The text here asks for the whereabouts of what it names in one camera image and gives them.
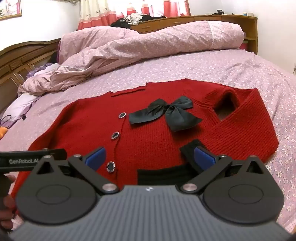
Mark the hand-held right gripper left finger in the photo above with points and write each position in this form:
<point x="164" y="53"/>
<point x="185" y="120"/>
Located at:
<point x="96" y="158"/>

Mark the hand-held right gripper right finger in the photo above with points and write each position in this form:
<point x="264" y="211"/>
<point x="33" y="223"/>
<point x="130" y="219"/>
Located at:
<point x="203" y="158"/>

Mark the red knit cardigan black bow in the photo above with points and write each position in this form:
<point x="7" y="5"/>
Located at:
<point x="150" y="139"/>

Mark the pile of clothes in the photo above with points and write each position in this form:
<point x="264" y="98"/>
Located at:
<point x="134" y="19"/>

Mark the person's left hand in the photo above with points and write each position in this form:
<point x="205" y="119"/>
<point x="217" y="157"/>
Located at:
<point x="8" y="205"/>

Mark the orange plush toy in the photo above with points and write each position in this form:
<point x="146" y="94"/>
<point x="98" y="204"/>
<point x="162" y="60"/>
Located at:
<point x="2" y="133"/>

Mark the lavender ruffled pillow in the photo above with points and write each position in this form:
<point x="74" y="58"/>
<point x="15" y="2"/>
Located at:
<point x="20" y="106"/>
<point x="42" y="70"/>

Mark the wooden headboard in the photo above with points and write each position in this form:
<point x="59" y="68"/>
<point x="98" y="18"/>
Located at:
<point x="13" y="64"/>

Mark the pink floral bed sheet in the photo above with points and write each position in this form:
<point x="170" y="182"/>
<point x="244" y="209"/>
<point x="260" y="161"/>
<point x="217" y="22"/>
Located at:
<point x="254" y="69"/>

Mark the pink duvet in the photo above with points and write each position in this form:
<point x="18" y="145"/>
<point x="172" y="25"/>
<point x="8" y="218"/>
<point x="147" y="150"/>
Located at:
<point x="138" y="51"/>

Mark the wooden cabinet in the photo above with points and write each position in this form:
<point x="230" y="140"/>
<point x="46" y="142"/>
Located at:
<point x="196" y="19"/>

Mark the cream and red curtain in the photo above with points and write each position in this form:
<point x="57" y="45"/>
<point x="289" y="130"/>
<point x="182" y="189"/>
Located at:
<point x="97" y="14"/>

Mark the framed wall picture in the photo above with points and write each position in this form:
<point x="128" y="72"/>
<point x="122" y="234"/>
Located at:
<point x="9" y="9"/>

